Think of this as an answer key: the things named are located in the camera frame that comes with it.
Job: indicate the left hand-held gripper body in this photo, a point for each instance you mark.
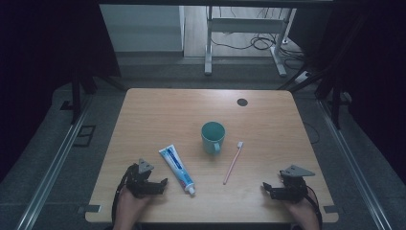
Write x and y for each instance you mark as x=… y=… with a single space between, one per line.
x=137 y=183

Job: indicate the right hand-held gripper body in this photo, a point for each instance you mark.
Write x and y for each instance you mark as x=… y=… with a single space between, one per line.
x=293 y=187

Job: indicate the blue and white toothpaste tube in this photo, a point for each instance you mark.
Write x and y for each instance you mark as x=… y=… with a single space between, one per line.
x=176 y=167

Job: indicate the pink toothbrush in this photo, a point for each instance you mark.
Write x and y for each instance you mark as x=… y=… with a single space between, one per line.
x=233 y=163

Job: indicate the teal cup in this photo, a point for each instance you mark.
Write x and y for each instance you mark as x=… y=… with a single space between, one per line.
x=213 y=137

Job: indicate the round dark table grommet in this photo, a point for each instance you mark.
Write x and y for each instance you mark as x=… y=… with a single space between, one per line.
x=242 y=102

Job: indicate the black metal stand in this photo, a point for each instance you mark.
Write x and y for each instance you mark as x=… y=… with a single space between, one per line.
x=76 y=96
x=335 y=102

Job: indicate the white power strip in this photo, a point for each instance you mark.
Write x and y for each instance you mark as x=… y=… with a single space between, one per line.
x=302 y=77

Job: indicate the dark curtain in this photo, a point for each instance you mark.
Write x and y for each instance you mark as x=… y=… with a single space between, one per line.
x=376 y=80
x=41 y=64

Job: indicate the aluminium floor rail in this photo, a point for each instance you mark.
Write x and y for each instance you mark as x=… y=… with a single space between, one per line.
x=52 y=166
x=349 y=163

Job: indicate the white desk frame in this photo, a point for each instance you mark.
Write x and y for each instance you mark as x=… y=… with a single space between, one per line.
x=245 y=25

